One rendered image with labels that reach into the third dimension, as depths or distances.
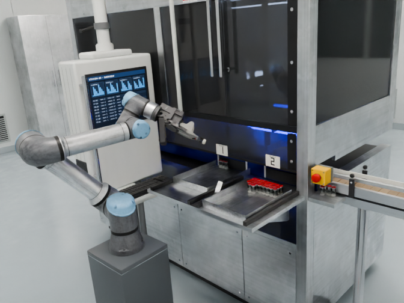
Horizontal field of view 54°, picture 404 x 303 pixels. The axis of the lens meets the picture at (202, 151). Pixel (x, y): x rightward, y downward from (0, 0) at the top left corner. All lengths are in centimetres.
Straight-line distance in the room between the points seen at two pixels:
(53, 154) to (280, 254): 127
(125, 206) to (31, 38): 504
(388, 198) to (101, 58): 157
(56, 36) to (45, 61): 42
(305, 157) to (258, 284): 87
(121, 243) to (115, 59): 104
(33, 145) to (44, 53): 505
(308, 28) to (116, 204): 107
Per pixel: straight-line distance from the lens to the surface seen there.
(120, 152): 234
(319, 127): 192
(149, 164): 249
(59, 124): 668
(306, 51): 178
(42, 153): 152
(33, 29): 650
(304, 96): 181
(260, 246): 225
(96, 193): 176
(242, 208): 182
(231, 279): 255
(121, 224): 168
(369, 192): 191
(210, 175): 222
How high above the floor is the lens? 168
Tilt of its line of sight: 17 degrees down
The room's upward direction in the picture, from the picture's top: 4 degrees counter-clockwise
